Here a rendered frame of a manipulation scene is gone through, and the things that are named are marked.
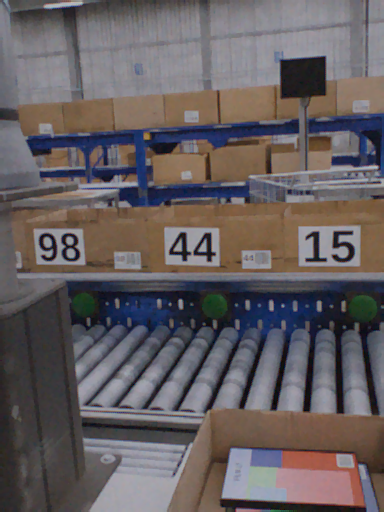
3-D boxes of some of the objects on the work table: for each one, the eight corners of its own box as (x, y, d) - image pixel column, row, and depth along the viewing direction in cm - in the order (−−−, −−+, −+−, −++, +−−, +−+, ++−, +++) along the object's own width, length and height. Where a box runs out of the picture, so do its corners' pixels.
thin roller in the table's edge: (21, 466, 101) (19, 455, 100) (175, 479, 94) (175, 468, 93) (14, 472, 99) (13, 462, 98) (172, 486, 92) (171, 475, 92)
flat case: (367, 517, 74) (367, 507, 74) (220, 508, 78) (219, 498, 78) (356, 459, 88) (356, 449, 87) (230, 453, 91) (230, 444, 91)
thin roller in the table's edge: (35, 450, 106) (34, 440, 105) (183, 462, 99) (183, 451, 98) (30, 456, 104) (28, 446, 103) (180, 468, 97) (180, 458, 96)
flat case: (383, 530, 74) (383, 519, 74) (234, 523, 77) (233, 513, 77) (366, 469, 87) (366, 460, 87) (240, 465, 90) (239, 456, 90)
